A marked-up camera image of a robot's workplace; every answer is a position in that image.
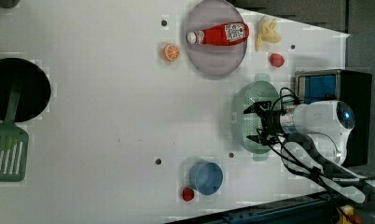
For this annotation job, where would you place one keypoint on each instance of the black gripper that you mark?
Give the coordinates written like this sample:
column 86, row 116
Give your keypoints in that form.
column 270, row 123

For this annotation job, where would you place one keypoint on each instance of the green plastic strainer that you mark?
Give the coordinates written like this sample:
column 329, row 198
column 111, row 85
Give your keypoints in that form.
column 242, row 124

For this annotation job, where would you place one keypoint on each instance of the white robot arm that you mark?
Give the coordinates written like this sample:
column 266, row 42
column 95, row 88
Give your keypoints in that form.
column 313, row 143

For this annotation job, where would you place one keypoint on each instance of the red toy strawberry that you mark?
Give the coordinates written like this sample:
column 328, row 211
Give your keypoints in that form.
column 277, row 60

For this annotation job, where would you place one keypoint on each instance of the grey round plate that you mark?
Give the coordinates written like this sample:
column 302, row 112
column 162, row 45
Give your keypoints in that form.
column 213, row 60

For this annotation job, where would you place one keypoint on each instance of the peeled toy banana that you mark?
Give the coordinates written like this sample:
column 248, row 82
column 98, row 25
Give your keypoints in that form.
column 266, row 32

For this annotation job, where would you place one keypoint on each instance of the red ketchup bottle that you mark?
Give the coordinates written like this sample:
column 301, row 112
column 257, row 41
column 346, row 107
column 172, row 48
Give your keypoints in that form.
column 225, row 34

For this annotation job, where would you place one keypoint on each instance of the small red toy fruit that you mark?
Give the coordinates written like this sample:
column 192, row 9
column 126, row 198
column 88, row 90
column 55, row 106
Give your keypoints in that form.
column 188, row 194

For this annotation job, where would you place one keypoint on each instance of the silver black toaster oven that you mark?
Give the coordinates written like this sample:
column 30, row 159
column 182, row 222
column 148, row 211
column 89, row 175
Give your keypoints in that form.
column 351, row 87

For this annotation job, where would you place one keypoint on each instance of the toy orange half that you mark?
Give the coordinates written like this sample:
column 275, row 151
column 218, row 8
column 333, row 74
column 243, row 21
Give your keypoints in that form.
column 170, row 52

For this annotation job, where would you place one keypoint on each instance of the black round pan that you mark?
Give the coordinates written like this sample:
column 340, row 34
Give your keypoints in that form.
column 35, row 88

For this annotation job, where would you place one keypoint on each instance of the green slotted spatula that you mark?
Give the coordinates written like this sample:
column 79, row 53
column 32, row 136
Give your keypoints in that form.
column 13, row 142

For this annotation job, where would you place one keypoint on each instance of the dark object at corner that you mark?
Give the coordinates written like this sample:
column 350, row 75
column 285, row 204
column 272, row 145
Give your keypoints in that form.
column 8, row 3

